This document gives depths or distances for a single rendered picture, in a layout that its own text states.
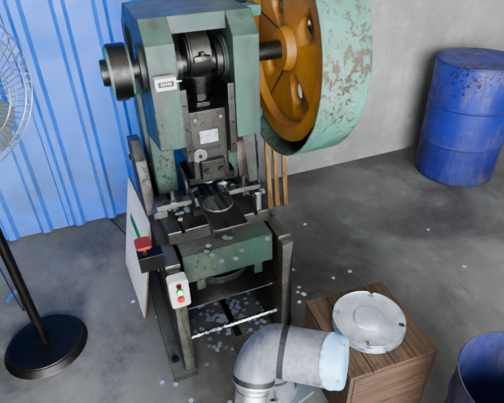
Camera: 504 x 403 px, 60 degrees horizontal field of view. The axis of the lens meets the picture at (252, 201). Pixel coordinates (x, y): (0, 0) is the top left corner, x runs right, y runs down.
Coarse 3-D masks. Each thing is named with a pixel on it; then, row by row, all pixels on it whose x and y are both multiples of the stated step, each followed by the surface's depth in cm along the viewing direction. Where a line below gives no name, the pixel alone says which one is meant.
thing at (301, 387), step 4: (300, 384) 146; (300, 388) 145; (304, 388) 145; (308, 388) 145; (300, 392) 144; (304, 392) 143; (308, 392) 143; (312, 392) 144; (296, 396) 142; (300, 396) 142; (304, 396) 142; (308, 396) 143; (292, 400) 141; (296, 400) 141; (300, 400) 141; (304, 400) 143
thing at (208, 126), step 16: (208, 96) 168; (192, 112) 159; (208, 112) 161; (224, 112) 163; (192, 128) 162; (208, 128) 164; (224, 128) 167; (208, 144) 168; (224, 144) 170; (208, 160) 169; (224, 160) 171; (208, 176) 172
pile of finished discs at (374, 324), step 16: (336, 304) 183; (352, 304) 183; (368, 304) 183; (384, 304) 182; (336, 320) 176; (352, 320) 176; (368, 320) 175; (384, 320) 175; (400, 320) 175; (352, 336) 169; (368, 336) 169; (384, 336) 169; (400, 336) 169; (368, 352) 166; (384, 352) 166
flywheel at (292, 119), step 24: (264, 0) 178; (288, 0) 158; (312, 0) 136; (264, 24) 183; (288, 24) 163; (312, 24) 147; (288, 48) 161; (312, 48) 150; (264, 72) 195; (288, 72) 172; (312, 72) 154; (264, 96) 194; (288, 96) 177; (312, 96) 158; (288, 120) 181; (312, 120) 155
